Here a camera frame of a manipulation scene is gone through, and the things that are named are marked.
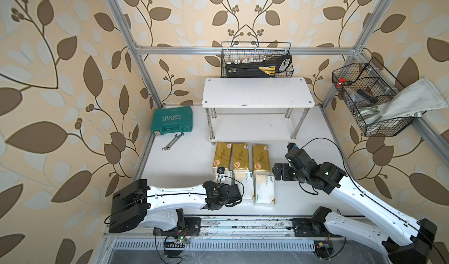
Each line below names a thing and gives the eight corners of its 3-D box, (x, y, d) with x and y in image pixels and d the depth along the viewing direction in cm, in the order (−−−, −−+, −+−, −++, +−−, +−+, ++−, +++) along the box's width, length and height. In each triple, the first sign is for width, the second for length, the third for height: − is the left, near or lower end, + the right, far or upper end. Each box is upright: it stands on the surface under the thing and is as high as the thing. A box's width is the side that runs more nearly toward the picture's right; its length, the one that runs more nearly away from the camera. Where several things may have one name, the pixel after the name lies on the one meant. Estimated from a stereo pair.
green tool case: (153, 137, 107) (150, 131, 102) (156, 114, 119) (153, 108, 115) (192, 131, 109) (191, 126, 105) (191, 109, 122) (190, 104, 117)
